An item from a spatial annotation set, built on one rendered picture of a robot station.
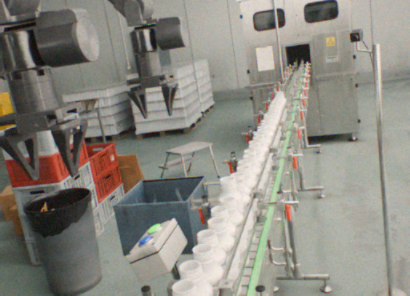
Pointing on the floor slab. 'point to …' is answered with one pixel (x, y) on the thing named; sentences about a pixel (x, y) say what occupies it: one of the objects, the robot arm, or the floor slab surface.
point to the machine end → (305, 52)
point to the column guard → (5, 107)
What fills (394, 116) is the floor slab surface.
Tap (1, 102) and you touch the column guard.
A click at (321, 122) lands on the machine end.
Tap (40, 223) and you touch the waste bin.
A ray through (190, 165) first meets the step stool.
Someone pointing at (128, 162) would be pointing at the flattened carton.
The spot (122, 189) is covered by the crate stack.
